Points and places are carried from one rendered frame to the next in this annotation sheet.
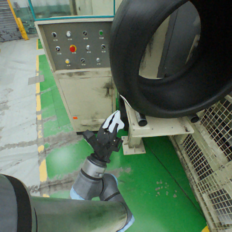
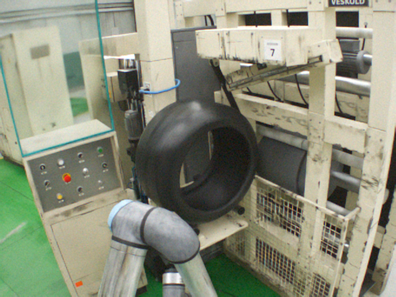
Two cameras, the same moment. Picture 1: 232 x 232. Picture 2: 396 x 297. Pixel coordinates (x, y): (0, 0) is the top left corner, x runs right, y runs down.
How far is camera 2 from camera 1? 95 cm
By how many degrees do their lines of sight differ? 32
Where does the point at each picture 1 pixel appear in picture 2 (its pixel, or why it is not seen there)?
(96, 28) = (93, 146)
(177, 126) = (230, 225)
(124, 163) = not seen: outside the picture
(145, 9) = (174, 151)
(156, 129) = (210, 237)
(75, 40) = (68, 167)
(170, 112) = (215, 211)
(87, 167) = (170, 277)
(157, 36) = not seen: hidden behind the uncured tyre
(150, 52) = not seen: hidden behind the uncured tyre
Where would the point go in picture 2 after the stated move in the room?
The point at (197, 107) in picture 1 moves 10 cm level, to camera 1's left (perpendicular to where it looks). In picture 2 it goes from (235, 198) to (218, 204)
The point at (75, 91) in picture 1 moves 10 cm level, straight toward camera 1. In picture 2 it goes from (76, 236) to (85, 243)
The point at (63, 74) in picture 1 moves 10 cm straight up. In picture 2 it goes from (57, 215) to (52, 200)
